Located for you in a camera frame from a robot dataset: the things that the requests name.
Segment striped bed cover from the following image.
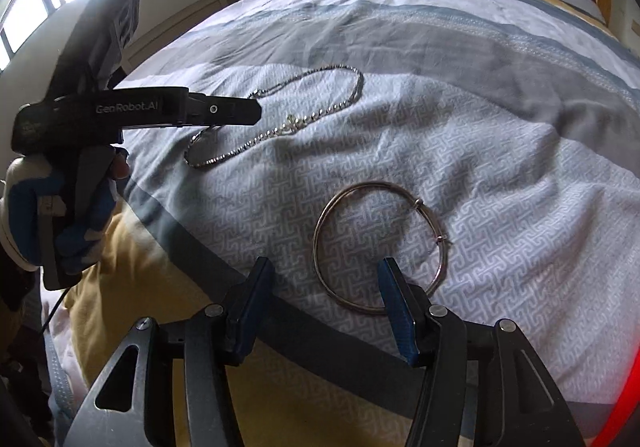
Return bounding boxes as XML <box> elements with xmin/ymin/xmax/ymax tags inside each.
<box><xmin>47</xmin><ymin>0</ymin><xmax>640</xmax><ymax>447</ymax></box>

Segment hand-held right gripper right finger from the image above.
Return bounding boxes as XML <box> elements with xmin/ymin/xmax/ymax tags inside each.
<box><xmin>377</xmin><ymin>257</ymin><xmax>587</xmax><ymax>447</ymax></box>

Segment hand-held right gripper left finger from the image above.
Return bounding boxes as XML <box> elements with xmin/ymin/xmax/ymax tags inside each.
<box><xmin>62</xmin><ymin>257</ymin><xmax>277</xmax><ymax>447</ymax></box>

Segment thin silver bangle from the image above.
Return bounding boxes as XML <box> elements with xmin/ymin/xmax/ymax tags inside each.
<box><xmin>312</xmin><ymin>180</ymin><xmax>454</xmax><ymax>316</ymax></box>

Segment window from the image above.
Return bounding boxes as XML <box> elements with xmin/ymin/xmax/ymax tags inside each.
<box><xmin>0</xmin><ymin>0</ymin><xmax>134</xmax><ymax>74</ymax></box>

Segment black cable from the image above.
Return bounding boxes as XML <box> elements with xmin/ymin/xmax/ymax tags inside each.
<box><xmin>40</xmin><ymin>284</ymin><xmax>69</xmax><ymax>336</ymax></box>

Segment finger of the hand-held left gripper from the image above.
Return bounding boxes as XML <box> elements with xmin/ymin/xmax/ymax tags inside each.
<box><xmin>186</xmin><ymin>94</ymin><xmax>262</xmax><ymax>128</ymax></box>

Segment grey patterned mattress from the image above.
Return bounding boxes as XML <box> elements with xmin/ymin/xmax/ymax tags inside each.
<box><xmin>44</xmin><ymin>327</ymin><xmax>77</xmax><ymax>424</ymax></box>

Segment person's left hand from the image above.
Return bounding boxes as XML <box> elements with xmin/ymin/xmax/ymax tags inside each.
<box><xmin>0</xmin><ymin>147</ymin><xmax>132</xmax><ymax>279</ymax></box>

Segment silver chain necklace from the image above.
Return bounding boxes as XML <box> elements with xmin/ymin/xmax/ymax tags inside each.
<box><xmin>183</xmin><ymin>64</ymin><xmax>365</xmax><ymax>171</ymax></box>

